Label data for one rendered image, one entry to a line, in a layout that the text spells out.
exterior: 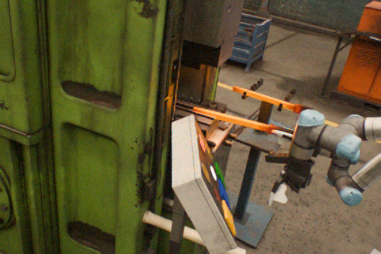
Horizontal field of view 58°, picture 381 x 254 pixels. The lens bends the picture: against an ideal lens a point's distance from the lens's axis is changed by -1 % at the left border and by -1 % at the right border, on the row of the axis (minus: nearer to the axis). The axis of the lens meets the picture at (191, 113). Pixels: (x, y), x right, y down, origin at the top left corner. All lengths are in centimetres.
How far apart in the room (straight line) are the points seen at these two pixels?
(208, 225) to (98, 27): 77
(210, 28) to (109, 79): 42
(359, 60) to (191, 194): 431
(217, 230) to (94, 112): 65
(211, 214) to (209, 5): 74
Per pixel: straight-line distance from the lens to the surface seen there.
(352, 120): 123
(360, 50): 502
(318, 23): 926
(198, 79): 185
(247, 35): 535
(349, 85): 515
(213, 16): 132
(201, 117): 161
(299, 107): 194
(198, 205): 94
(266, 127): 157
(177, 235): 124
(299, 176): 122
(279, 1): 949
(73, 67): 143
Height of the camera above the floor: 173
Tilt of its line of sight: 27 degrees down
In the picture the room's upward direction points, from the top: 8 degrees clockwise
